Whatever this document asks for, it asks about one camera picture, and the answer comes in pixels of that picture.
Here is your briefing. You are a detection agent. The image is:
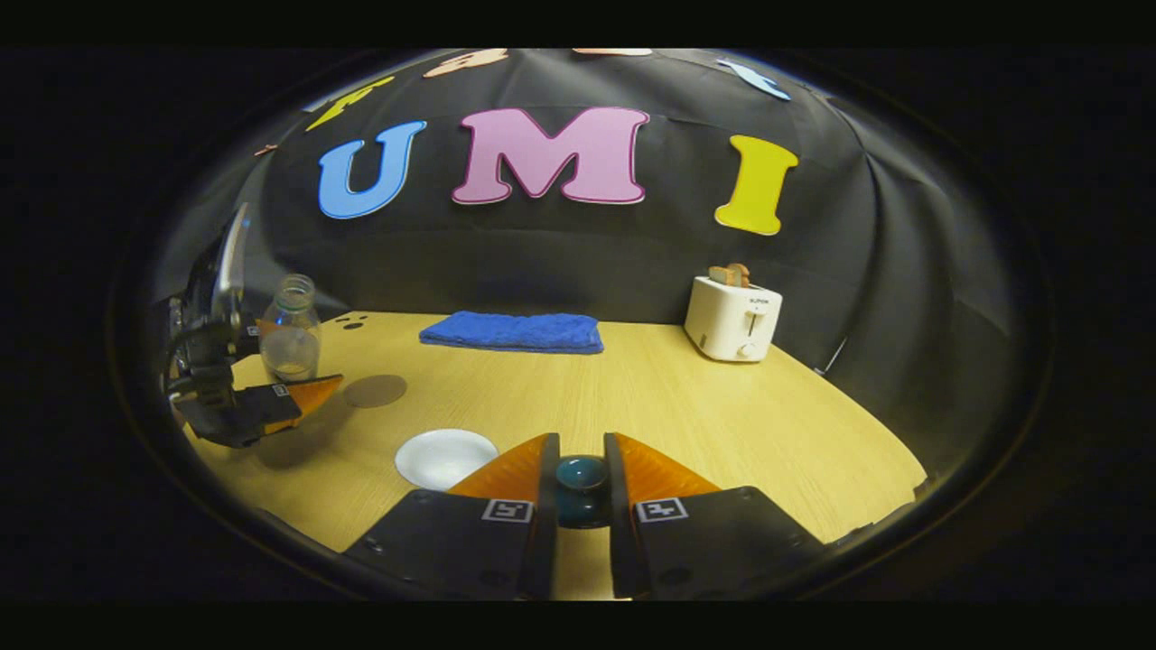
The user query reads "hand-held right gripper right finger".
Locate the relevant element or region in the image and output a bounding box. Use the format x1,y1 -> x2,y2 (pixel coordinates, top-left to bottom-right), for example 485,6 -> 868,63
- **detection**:
603,432 -> 825,600

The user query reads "black backdrop cloth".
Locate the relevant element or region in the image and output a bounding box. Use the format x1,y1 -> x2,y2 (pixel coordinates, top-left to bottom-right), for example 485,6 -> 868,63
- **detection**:
149,50 -> 1021,470

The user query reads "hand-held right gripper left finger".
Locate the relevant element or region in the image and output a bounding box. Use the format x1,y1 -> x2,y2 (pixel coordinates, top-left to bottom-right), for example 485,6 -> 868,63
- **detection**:
341,432 -> 562,600

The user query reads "blue folded towel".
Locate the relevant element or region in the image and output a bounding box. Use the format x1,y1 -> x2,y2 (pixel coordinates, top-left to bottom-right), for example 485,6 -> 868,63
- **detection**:
419,311 -> 605,355

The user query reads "white toaster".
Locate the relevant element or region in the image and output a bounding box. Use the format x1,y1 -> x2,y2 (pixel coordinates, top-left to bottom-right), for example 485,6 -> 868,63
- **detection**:
684,275 -> 784,363

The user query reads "clear plastic water bottle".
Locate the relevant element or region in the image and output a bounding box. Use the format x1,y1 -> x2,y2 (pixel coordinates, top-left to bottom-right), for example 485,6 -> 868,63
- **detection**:
258,274 -> 322,384

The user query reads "white teacup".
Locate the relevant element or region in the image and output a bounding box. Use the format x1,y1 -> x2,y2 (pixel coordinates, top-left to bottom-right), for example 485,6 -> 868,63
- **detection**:
395,428 -> 499,492

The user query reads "round brown coaster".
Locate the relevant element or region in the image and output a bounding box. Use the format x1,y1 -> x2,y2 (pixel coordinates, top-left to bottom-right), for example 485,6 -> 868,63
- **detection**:
343,374 -> 408,409

